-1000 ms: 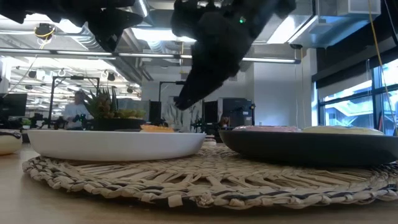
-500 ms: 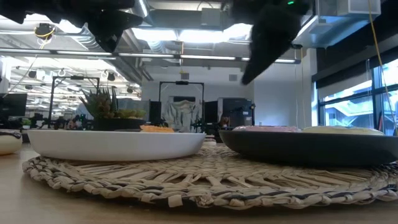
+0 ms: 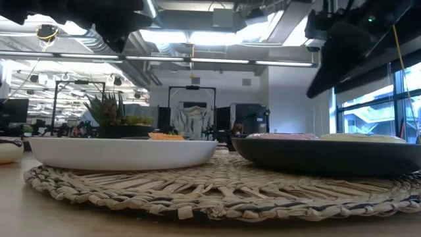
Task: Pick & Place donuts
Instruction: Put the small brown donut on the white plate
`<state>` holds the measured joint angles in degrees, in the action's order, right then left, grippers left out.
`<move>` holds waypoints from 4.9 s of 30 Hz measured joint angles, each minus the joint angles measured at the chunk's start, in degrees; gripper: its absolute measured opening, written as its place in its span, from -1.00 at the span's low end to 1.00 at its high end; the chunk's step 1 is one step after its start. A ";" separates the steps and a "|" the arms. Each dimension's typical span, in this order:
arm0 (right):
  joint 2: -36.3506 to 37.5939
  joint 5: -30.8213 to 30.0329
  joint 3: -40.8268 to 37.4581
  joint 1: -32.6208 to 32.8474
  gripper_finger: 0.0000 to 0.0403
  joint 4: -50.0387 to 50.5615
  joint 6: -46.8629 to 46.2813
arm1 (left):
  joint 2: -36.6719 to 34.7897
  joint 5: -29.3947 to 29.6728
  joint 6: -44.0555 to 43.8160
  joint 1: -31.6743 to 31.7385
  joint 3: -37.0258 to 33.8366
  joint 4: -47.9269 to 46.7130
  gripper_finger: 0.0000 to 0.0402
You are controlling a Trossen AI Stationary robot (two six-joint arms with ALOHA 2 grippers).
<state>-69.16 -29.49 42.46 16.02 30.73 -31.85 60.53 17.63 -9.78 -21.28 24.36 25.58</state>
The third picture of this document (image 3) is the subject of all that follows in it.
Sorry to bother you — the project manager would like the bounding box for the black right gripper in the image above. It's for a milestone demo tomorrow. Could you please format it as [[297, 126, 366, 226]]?
[[304, 0, 374, 68]]

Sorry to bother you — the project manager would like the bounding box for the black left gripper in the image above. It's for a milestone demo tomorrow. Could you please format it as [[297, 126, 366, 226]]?
[[65, 0, 154, 53]]

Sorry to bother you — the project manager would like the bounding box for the white frosted donut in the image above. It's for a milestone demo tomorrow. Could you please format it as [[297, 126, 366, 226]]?
[[319, 132, 408, 144]]

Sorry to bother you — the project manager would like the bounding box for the pink frosted donut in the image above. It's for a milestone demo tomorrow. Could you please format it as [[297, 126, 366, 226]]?
[[245, 132, 319, 141]]

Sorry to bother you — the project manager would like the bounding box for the orange frosted donut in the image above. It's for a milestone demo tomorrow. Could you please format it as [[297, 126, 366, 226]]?
[[147, 132, 185, 142]]

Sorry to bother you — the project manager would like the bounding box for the small bowl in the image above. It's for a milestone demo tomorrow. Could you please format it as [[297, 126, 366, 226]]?
[[0, 136, 24, 165]]

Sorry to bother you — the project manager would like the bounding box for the succulent plant in black pot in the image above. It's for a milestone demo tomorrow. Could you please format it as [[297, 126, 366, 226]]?
[[83, 93, 155, 140]]

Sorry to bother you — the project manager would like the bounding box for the long ceiling light bar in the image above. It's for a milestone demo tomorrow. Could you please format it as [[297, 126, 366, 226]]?
[[0, 51, 313, 68]]

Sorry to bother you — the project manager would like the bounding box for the black round plate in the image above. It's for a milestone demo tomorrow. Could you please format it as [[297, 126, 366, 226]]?
[[231, 136, 421, 176]]

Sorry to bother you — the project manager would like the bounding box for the black cabinet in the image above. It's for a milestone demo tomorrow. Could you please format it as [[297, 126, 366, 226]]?
[[230, 103, 270, 134]]

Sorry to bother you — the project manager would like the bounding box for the pale draped cloth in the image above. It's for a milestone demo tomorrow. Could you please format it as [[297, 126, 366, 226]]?
[[173, 105, 213, 141]]

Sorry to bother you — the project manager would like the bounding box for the white round plate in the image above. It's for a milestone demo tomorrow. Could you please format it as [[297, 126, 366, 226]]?
[[28, 136, 219, 172]]

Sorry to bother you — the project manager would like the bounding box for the black computer monitor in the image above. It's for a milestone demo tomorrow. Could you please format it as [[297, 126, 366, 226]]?
[[0, 98, 30, 124]]

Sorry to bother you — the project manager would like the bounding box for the round woven straw placemat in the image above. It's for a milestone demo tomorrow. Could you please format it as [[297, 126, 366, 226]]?
[[22, 151, 421, 223]]

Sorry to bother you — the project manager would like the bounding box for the silver ventilation duct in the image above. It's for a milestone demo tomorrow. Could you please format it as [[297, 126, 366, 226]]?
[[54, 19, 155, 88]]

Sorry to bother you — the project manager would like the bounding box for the yellow hanging cable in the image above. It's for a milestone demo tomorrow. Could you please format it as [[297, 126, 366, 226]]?
[[392, 24, 421, 143]]

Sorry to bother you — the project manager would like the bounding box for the ceiling camera with yellow cable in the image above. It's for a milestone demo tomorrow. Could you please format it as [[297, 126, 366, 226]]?
[[35, 23, 60, 53]]

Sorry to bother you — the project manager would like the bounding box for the black camera stand frame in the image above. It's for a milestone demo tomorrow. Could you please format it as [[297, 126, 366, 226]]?
[[51, 80, 107, 136], [168, 85, 217, 139]]

